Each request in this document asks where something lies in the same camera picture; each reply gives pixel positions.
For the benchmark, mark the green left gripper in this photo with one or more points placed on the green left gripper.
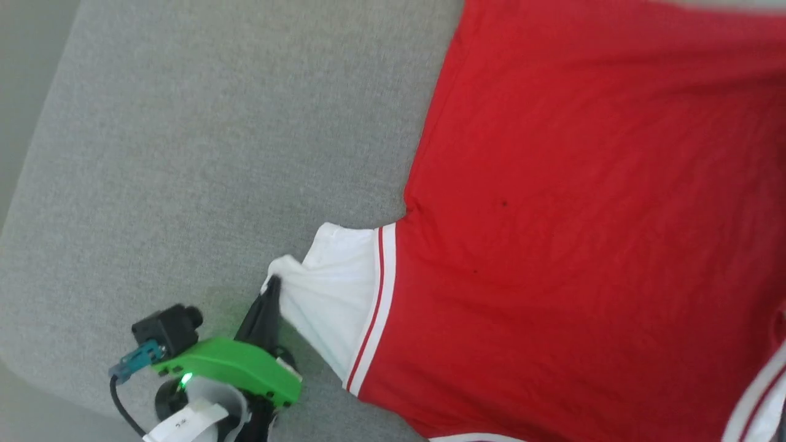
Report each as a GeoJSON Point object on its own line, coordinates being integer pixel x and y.
{"type": "Point", "coordinates": [239, 368]}

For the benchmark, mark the red white striped shirt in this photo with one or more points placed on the red white striped shirt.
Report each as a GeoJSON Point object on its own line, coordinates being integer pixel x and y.
{"type": "Point", "coordinates": [583, 215]}

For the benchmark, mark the grey fabric sofa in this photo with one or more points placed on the grey fabric sofa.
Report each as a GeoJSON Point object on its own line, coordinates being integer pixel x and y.
{"type": "Point", "coordinates": [184, 153]}

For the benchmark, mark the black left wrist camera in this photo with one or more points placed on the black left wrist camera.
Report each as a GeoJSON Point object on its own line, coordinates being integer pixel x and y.
{"type": "Point", "coordinates": [166, 328]}

